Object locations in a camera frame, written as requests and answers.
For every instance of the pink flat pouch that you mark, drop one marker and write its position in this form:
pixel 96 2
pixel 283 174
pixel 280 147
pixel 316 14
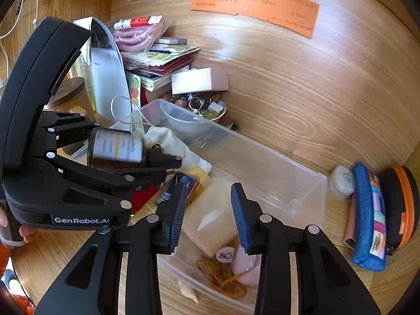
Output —
pixel 350 226

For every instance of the yellow flat box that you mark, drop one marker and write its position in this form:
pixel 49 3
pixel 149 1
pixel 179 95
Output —
pixel 200 180

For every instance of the green glass bottle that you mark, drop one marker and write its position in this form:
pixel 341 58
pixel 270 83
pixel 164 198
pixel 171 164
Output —
pixel 115 147

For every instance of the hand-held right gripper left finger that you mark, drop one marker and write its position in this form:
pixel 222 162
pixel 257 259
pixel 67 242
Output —
pixel 177 213

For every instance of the black and orange round case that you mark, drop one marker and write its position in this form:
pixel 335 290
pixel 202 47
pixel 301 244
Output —
pixel 393 203

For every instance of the red and white tube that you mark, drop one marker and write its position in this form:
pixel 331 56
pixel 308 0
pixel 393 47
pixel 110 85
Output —
pixel 141 22

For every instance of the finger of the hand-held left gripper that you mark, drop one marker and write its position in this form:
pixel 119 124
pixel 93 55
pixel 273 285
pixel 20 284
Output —
pixel 65 124
pixel 131 177

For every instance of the blue pencil case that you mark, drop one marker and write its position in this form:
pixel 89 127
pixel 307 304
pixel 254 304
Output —
pixel 364 220

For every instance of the red booklet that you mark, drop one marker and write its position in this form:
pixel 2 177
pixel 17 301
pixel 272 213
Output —
pixel 145 95

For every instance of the stack of booklets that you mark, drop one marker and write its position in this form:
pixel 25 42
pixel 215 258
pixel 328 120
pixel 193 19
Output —
pixel 157 69

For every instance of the small seashell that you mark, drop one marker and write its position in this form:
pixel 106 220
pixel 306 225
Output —
pixel 188 292

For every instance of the clear plastic storage box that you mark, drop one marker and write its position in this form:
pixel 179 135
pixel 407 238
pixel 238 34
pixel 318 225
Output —
pixel 279 177

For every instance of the white round case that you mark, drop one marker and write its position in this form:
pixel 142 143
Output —
pixel 341 180

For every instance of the pink round device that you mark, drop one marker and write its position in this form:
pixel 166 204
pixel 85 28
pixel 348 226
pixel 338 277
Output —
pixel 249 274

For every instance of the white ceramic bowl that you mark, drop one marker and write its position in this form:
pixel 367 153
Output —
pixel 220 115

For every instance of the red velvet pouch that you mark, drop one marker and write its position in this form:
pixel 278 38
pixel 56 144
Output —
pixel 144 198

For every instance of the person's left hand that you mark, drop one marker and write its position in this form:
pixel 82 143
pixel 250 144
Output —
pixel 28 233

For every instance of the white file holder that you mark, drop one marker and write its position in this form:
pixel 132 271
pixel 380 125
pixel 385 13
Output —
pixel 105 78

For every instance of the white cardboard box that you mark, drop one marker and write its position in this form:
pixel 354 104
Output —
pixel 200 80

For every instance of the fruit sticker sheet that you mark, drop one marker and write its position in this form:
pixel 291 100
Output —
pixel 134 88

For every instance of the orange paper note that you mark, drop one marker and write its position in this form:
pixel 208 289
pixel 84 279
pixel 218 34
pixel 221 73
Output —
pixel 256 6

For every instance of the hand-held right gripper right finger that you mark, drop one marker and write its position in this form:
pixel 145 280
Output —
pixel 241 216

